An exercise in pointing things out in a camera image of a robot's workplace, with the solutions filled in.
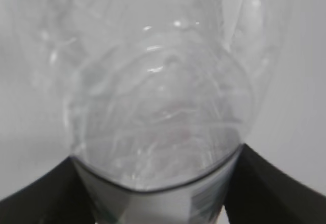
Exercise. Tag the clear water bottle red label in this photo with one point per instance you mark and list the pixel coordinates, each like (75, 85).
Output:
(156, 97)

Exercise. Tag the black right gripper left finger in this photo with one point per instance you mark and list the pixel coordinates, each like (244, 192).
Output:
(57, 197)

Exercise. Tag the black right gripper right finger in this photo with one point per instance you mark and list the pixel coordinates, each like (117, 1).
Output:
(260, 193)

